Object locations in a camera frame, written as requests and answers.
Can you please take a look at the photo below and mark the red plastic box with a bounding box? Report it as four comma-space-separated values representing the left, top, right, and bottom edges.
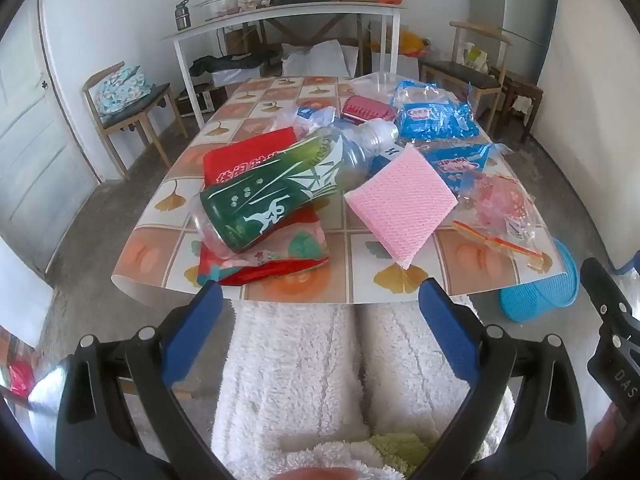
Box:
342, 95, 399, 123

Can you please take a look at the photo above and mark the red packet white print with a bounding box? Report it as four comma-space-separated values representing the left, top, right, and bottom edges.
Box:
202, 127, 301, 186

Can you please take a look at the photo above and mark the blue mesh wastebasket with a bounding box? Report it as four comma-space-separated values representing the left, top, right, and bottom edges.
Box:
500, 239, 581, 323

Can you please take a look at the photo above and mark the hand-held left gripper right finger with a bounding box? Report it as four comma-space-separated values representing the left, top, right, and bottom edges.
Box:
407, 276, 587, 480

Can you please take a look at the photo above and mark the white sack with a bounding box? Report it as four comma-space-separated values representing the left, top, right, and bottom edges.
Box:
280, 40, 361, 81

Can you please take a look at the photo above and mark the wooden chair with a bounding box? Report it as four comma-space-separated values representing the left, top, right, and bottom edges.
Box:
419, 21, 513, 126
82, 61, 188, 181

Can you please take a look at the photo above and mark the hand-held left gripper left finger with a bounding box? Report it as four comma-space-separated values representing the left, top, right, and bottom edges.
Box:
55, 280, 236, 480

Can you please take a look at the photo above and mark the person's right hand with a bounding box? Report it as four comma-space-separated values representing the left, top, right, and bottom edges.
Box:
590, 402, 623, 463

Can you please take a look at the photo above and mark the white bag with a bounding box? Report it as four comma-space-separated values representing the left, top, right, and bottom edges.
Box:
462, 42, 493, 73

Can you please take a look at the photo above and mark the black cloth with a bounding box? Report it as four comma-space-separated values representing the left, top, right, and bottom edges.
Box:
190, 52, 268, 76

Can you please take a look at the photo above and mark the small blue packet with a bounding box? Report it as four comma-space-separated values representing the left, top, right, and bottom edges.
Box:
422, 141, 513, 196

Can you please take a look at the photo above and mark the white long table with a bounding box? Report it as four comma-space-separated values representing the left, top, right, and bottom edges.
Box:
161, 2, 408, 131

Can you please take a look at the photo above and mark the white door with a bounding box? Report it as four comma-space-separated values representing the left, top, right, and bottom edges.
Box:
0, 0, 98, 271

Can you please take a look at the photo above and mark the red floral packet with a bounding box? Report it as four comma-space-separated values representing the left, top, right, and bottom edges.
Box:
196, 207, 331, 287

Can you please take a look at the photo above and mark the floral cushion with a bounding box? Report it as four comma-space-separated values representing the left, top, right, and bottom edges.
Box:
95, 65, 151, 116

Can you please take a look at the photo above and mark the yellow plastic bag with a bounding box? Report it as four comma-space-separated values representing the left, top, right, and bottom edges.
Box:
400, 30, 431, 58

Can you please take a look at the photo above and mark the green label plastic bottle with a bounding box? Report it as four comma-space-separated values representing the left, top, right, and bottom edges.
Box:
192, 119, 401, 253

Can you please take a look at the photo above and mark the dark wooden stool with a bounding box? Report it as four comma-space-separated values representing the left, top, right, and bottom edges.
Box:
492, 67, 545, 143

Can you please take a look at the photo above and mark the clear plastic bag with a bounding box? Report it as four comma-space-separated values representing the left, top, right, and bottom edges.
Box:
350, 72, 406, 98

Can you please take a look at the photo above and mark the large blue packet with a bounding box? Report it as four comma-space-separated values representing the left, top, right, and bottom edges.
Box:
392, 80, 481, 141

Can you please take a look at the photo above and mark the orange toothbrush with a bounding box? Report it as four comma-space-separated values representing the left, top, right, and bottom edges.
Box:
452, 220, 544, 266

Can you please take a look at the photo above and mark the cardboard box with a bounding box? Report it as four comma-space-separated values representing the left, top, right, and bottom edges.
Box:
222, 22, 266, 56

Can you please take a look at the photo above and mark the tiled pattern table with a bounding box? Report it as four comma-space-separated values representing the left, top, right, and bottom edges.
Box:
111, 76, 568, 306

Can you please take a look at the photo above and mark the grey refrigerator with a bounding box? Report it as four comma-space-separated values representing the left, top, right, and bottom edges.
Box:
502, 0, 558, 86

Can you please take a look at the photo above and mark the clear pink wrapper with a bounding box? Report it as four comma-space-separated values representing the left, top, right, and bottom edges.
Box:
457, 175, 548, 256

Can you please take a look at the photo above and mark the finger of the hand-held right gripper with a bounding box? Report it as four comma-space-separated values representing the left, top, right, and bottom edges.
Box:
580, 257, 640, 346

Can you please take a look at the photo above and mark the red plastic bag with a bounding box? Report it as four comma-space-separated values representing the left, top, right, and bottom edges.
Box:
7, 360, 38, 396

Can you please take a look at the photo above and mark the pink sponge cloth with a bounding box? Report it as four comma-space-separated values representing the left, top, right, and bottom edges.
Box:
343, 142, 459, 270

